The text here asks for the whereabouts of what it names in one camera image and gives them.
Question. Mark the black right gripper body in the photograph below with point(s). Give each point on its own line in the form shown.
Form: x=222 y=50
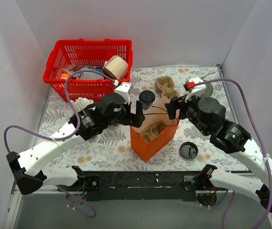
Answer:
x=176 y=108

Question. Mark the orange paper bag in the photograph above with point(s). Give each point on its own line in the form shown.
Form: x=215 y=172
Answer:
x=157 y=112

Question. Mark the red plastic shopping basket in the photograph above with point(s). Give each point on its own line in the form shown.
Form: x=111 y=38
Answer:
x=84 y=52

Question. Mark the brown cardboard cup carrier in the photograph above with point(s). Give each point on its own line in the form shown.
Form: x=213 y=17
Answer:
x=165 y=85

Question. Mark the orange snack box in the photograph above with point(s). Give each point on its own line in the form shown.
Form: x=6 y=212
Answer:
x=64 y=76

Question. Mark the transparent dark cup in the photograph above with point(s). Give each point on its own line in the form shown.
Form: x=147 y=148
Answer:
x=146 y=104

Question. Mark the floral table mat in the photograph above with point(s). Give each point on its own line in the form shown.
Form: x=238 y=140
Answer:
x=111 y=150

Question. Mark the black coffee cup lid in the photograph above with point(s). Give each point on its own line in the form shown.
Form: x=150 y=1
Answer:
x=188 y=150

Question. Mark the beige paper wrapped roll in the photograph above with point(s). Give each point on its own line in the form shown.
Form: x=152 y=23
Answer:
x=116 y=67

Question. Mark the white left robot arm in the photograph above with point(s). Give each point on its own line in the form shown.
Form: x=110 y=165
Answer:
x=30 y=167

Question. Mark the grey wrapped package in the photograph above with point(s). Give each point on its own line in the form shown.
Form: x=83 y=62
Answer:
x=89 y=75

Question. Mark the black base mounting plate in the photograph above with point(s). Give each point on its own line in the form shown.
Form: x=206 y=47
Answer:
x=140 y=185

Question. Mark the green netted melon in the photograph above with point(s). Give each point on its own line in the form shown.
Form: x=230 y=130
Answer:
x=209 y=88

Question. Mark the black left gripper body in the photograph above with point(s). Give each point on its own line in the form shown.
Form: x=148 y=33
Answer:
x=131 y=117

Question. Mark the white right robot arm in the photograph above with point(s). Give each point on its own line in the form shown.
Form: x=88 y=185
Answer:
x=254 y=158

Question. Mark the aluminium frame rail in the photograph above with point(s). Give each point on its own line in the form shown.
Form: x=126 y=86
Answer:
x=47 y=209

